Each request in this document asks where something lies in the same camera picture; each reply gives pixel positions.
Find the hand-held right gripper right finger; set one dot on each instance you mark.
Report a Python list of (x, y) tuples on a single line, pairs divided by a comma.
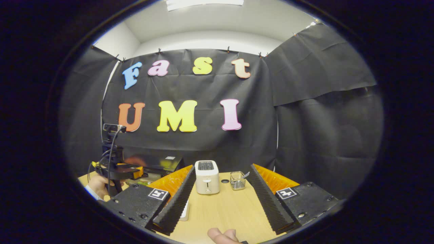
[(268, 203)]

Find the black electric oven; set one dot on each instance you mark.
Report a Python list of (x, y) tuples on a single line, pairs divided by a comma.
[(159, 162)]

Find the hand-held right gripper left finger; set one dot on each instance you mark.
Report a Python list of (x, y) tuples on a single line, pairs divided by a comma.
[(178, 203)]

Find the white plastic container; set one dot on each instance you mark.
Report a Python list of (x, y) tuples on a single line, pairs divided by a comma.
[(185, 211)]

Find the small white spoon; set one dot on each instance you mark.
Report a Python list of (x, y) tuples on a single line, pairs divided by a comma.
[(245, 175)]

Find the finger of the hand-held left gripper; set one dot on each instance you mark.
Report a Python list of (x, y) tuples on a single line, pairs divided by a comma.
[(138, 173)]

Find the white toaster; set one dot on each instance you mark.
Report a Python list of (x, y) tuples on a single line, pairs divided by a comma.
[(207, 179)]

